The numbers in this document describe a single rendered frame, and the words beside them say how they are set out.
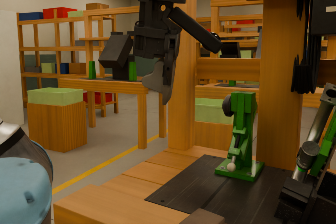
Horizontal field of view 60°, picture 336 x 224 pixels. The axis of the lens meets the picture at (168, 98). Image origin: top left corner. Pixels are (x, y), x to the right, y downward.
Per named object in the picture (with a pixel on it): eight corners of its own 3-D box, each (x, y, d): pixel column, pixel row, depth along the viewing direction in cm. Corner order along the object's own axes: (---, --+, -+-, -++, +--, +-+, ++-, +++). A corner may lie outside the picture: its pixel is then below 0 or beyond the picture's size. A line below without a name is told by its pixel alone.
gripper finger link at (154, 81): (142, 102, 60) (145, 57, 58) (170, 105, 60) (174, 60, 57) (138, 106, 57) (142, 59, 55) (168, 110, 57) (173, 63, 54)
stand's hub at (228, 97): (228, 119, 96) (229, 96, 95) (219, 118, 97) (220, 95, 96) (235, 115, 102) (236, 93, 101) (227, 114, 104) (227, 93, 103)
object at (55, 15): (103, 118, 586) (99, 1, 551) (20, 108, 695) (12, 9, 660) (119, 113, 634) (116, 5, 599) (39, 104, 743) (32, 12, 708)
